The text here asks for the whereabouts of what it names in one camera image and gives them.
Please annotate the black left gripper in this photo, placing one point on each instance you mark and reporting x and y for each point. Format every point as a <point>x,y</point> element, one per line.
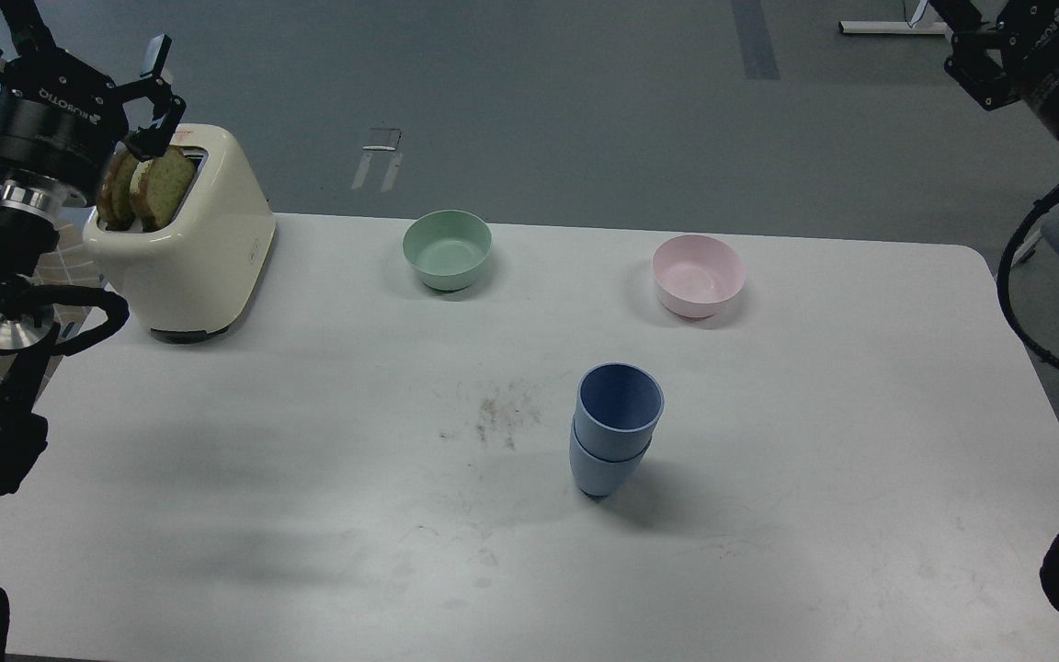
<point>58,118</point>

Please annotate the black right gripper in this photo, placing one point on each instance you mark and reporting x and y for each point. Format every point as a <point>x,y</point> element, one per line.
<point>1030,61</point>

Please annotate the blue cup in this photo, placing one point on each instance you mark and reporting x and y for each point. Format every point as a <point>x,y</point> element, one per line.
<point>602,461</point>
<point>617,409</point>

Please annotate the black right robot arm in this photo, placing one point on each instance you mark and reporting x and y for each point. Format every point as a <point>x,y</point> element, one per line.
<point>1049,573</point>

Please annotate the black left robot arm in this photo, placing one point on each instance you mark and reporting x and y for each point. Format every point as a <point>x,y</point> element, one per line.
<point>29,209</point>

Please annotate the left toast slice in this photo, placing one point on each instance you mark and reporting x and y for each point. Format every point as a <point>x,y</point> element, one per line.
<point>115,206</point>

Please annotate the toast slice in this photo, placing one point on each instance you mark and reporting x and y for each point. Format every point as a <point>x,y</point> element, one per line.
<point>158,186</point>
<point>115,206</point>

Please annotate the white stand base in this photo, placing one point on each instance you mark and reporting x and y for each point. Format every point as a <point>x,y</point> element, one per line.
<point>919,19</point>

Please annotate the right toast slice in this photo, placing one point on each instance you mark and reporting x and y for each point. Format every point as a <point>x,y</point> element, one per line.
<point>158,186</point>

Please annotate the cream white toaster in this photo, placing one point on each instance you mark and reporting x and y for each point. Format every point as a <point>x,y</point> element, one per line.
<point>193,277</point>

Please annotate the pink bowl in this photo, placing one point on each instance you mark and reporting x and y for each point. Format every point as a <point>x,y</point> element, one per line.
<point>696,276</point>

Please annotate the mint green bowl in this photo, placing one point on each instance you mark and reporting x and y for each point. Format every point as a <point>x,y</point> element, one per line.
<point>448,250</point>

